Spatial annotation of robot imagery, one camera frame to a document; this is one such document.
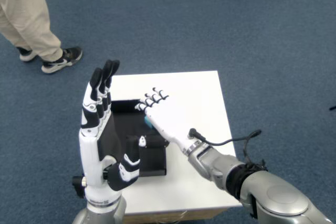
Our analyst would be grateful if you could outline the white table with wooden sides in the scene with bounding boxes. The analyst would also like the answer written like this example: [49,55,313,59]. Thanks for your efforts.
[110,70,244,221]

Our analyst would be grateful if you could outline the black open box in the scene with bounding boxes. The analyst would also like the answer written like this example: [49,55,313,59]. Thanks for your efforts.
[98,99,168,178]

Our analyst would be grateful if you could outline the beige trousers of person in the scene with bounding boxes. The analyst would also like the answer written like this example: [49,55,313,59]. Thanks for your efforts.
[0,0,64,62]

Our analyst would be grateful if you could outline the black left wrist connector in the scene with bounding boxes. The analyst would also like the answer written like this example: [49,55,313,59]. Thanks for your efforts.
[72,175,88,199]

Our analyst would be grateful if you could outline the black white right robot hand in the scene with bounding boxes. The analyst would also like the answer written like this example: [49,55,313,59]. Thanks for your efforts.
[134,87,204,154]

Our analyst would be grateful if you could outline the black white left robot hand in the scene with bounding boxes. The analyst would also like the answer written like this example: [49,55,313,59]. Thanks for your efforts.
[78,59,141,206]

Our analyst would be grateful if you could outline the black white sneaker with swoosh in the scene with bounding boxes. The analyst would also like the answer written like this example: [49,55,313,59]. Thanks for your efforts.
[41,47,83,74]

